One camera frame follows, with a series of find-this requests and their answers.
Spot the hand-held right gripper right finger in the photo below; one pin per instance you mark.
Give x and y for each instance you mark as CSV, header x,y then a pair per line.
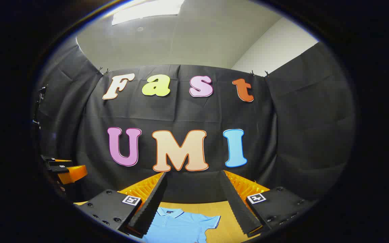
x,y
236,202

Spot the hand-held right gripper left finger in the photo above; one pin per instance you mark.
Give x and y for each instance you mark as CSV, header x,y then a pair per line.
x,y
154,202

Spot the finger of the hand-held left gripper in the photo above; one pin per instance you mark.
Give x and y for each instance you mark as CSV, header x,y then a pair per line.
x,y
51,159
74,173

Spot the light blue polo T-shirt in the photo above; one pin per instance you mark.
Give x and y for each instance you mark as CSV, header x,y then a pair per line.
x,y
177,227

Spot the black clamp stand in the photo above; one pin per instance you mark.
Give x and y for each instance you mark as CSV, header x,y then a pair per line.
x,y
41,92

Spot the black backdrop cloth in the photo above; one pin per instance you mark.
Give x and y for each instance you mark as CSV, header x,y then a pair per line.
x,y
181,114

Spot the ceiling light panel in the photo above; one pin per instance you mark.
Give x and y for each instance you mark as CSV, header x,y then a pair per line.
x,y
147,10

